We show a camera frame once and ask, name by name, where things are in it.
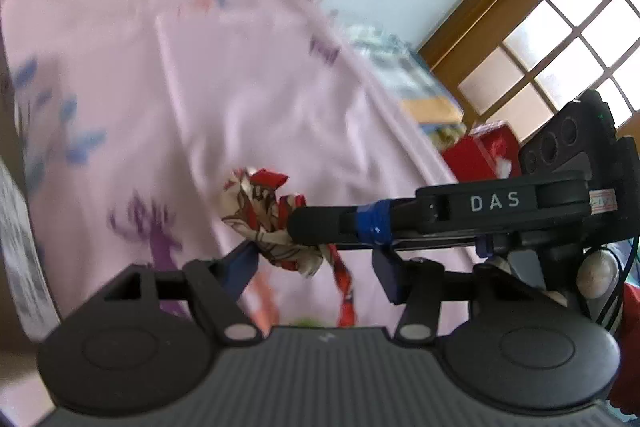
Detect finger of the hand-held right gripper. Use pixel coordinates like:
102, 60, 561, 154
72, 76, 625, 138
287, 198, 422, 252

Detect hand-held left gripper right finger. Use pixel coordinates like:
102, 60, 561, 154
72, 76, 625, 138
372, 249, 532, 349

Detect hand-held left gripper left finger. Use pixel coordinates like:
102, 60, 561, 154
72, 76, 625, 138
102, 239, 262, 348

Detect red floral cloth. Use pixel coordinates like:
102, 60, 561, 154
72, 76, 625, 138
221, 166, 360, 329

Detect person's right hand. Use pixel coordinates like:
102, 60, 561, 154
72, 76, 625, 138
576, 249, 623, 309

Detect red box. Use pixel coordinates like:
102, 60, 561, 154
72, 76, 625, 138
442, 121, 525, 184

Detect person's red clothing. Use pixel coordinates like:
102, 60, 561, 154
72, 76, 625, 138
606, 281, 640, 409

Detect pink printed bedsheet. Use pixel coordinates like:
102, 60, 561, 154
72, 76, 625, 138
0, 0, 481, 427

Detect blue printed packets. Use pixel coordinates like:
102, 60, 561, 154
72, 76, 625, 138
330, 9, 468, 140

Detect wooden door with glass panes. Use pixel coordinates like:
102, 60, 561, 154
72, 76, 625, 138
416, 0, 640, 148

